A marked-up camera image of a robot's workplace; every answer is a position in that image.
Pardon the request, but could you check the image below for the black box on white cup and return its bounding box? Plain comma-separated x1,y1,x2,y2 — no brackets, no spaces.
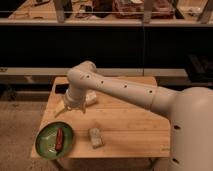
55,84,69,94

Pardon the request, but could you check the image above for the red chili pepper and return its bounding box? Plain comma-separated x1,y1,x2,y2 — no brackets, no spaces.
55,128,64,152

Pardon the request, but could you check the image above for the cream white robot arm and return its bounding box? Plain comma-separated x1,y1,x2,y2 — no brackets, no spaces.
55,61,213,171

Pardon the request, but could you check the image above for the green ceramic bowl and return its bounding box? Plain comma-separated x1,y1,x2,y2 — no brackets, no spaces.
35,122,74,160

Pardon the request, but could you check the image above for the beige rectangular sponge block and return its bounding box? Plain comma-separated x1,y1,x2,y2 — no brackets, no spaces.
89,128,104,149

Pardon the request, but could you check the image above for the clear plastic bottle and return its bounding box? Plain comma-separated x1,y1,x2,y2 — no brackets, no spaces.
86,91,97,106

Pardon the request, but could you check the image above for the wooden table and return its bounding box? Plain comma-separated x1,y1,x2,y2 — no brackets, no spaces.
30,76,172,171

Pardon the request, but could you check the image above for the cream gripper wrist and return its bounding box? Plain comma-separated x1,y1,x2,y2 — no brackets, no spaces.
54,91,86,117

